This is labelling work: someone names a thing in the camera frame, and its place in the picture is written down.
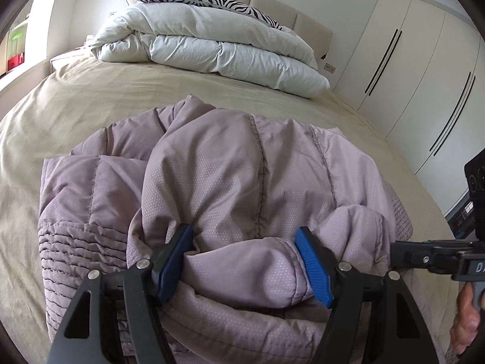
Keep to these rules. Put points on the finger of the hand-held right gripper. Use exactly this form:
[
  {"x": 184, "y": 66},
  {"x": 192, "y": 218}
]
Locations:
[{"x": 424, "y": 256}]

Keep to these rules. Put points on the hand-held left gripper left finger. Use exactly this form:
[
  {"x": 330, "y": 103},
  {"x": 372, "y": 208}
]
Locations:
[{"x": 175, "y": 256}]

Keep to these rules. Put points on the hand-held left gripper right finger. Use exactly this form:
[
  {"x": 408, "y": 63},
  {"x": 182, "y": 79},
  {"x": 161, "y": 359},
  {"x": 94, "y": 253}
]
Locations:
[{"x": 314, "y": 265}]

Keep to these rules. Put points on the mauve quilted jacket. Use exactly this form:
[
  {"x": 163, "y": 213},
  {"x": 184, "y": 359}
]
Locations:
[{"x": 235, "y": 174}]

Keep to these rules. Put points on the person's right hand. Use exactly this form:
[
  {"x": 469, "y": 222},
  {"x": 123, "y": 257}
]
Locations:
[{"x": 468, "y": 322}]

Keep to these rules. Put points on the white wardrobe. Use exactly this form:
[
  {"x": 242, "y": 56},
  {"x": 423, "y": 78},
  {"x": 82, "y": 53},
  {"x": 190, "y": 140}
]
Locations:
[{"x": 416, "y": 83}]

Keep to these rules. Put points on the beige bed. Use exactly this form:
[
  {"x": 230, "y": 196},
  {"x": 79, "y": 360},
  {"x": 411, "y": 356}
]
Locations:
[{"x": 57, "y": 121}]

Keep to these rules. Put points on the white folded duvet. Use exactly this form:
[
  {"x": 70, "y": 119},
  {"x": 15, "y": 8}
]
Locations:
[{"x": 212, "y": 45}]

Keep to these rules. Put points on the white nightstand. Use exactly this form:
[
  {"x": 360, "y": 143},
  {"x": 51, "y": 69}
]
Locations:
[{"x": 70, "y": 58}]

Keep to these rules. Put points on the beige padded headboard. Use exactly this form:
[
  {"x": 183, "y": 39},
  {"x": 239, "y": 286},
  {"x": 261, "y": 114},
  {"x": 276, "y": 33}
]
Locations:
[{"x": 303, "y": 26}]

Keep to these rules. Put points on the red box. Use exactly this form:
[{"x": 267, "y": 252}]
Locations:
[{"x": 15, "y": 62}]

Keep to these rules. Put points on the zebra print pillow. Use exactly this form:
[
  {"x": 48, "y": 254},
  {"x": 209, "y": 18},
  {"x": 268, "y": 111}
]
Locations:
[{"x": 212, "y": 0}]

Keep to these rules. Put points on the green lamp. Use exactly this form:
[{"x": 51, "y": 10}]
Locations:
[{"x": 18, "y": 38}]

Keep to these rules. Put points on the wall socket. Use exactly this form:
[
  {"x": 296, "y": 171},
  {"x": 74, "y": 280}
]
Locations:
[{"x": 330, "y": 68}]

